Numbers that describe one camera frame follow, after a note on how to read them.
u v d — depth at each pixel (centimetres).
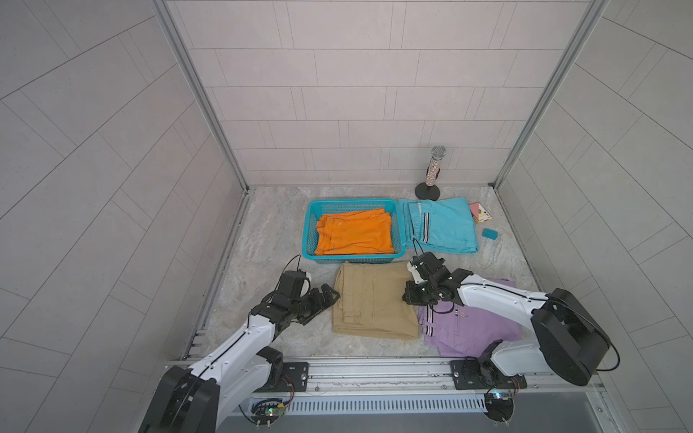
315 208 99
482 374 64
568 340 42
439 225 102
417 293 75
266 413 65
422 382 71
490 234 103
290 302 64
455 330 77
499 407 69
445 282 64
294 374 71
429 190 115
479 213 105
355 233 98
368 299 83
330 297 75
